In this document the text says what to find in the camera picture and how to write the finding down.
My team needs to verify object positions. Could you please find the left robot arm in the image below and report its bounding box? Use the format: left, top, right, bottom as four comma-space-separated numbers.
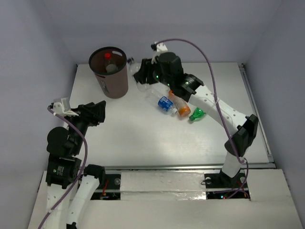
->
39, 98, 106, 229

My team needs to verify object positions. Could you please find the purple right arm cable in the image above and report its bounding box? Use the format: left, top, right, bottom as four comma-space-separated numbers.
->
154, 39, 250, 198

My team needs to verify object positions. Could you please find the brown garbage bin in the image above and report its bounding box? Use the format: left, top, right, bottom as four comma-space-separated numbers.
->
89, 46, 128, 99

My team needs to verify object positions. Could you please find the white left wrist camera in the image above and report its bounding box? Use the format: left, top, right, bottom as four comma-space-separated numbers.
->
52, 97, 71, 116

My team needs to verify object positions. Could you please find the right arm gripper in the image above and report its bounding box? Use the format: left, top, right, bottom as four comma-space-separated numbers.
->
135, 57, 173, 88

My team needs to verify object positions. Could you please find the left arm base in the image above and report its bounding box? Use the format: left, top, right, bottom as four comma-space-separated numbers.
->
91, 174, 121, 200

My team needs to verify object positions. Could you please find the orange drink bottle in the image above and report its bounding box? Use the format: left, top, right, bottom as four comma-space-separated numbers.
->
168, 90, 191, 117

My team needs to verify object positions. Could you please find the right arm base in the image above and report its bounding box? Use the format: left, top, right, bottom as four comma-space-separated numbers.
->
200, 170, 250, 199

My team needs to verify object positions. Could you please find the green plastic bottle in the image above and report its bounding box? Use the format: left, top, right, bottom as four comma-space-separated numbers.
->
189, 107, 206, 122

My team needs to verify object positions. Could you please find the clear bottle dark label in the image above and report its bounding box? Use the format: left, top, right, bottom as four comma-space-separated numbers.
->
104, 52, 117, 73

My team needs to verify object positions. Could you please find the crushed clear plastic bottle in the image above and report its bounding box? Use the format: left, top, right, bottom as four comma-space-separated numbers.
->
127, 57, 147, 92

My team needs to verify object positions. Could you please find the blue label clear bottle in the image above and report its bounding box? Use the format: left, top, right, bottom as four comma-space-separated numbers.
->
144, 88, 177, 115

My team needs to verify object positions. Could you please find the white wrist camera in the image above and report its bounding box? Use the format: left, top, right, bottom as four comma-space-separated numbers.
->
151, 42, 168, 56
52, 97, 71, 116

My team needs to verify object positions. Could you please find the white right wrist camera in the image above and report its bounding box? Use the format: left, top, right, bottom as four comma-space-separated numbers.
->
151, 42, 168, 56

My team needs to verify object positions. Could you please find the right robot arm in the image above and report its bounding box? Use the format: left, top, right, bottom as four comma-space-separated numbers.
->
133, 52, 258, 187

